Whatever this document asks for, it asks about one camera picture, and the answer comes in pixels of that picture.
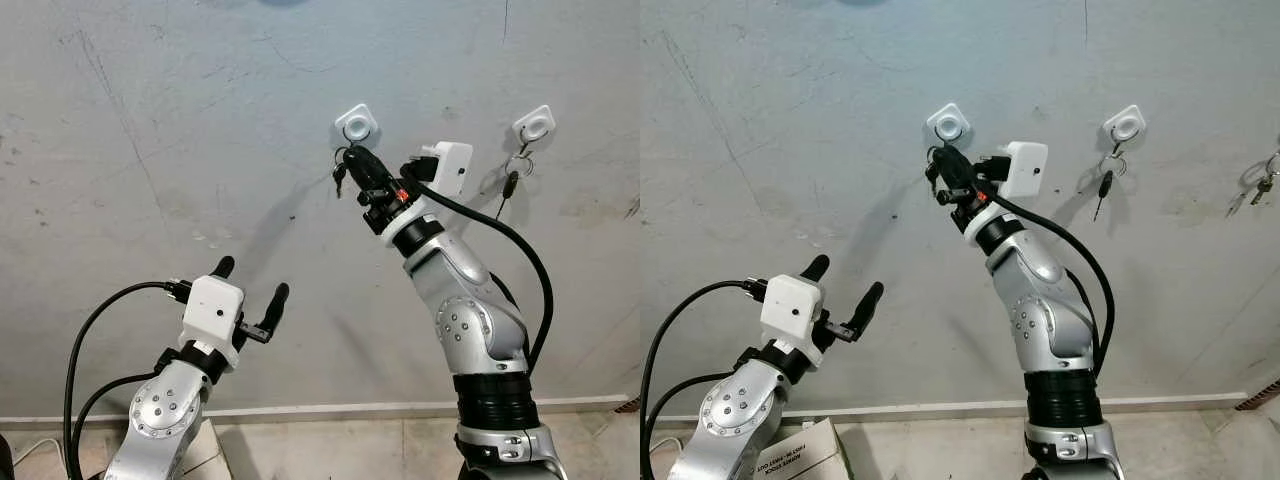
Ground black car key on ring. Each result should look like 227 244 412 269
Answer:
1092 148 1129 223
495 148 536 221

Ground white printed cardboard box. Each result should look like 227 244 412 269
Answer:
180 418 229 480
755 418 853 480

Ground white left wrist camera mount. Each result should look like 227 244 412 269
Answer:
760 274 827 366
180 275 246 369

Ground silver keys on ring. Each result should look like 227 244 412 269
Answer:
1245 150 1280 209

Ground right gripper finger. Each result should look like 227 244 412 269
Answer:
354 146 400 191
944 147 985 193
935 149 973 203
344 148 387 201

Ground white square wall hook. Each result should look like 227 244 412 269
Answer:
512 104 557 151
334 103 381 151
1103 104 1148 151
926 102 972 151

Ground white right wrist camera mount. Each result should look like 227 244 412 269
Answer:
965 141 1050 246
380 141 475 248

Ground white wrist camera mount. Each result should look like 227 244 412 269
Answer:
180 275 246 369
965 141 1050 246
380 141 475 248
760 274 827 366

